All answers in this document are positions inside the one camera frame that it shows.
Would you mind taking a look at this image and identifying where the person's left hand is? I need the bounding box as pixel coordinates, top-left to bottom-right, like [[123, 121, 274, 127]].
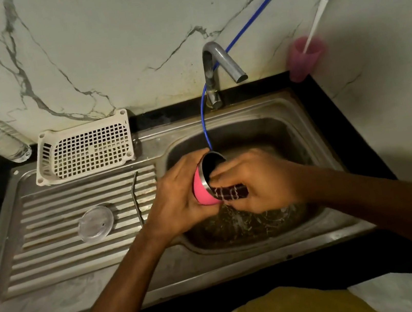
[[134, 147, 227, 246]]

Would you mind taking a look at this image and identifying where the person's right hand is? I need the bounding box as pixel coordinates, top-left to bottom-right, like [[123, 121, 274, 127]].
[[205, 141, 312, 222]]

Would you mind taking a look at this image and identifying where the dark scrub pad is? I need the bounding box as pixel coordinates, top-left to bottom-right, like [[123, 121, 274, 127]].
[[211, 182, 251, 205]]

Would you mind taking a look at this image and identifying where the pink steel tumbler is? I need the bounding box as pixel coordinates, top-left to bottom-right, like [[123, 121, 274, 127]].
[[187, 149, 235, 208]]

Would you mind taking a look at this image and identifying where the person's left forearm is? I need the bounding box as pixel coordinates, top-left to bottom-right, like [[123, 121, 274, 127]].
[[35, 220, 200, 312]]

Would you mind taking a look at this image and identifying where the person's right forearm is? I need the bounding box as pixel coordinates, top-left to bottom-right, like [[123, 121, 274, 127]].
[[298, 150, 412, 289]]

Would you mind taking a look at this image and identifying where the metal straw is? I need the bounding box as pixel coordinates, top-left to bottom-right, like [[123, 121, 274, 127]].
[[128, 171, 148, 229]]

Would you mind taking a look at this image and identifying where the grey metal faucet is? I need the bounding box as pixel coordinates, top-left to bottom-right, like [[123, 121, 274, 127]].
[[198, 36, 253, 111]]

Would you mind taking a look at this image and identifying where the white plastic basket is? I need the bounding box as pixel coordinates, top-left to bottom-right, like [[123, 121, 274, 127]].
[[27, 108, 139, 188]]

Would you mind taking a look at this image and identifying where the clear plastic lid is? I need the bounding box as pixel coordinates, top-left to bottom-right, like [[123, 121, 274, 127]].
[[74, 203, 118, 244]]

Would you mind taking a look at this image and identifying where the pink plastic cup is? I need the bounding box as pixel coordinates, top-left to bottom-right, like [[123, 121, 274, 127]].
[[283, 34, 330, 85]]

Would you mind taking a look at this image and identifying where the stainless steel sink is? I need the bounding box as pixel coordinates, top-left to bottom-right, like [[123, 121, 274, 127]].
[[0, 78, 389, 312]]

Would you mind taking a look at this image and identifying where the blue hose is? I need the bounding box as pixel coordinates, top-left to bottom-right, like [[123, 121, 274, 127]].
[[182, 0, 337, 152]]

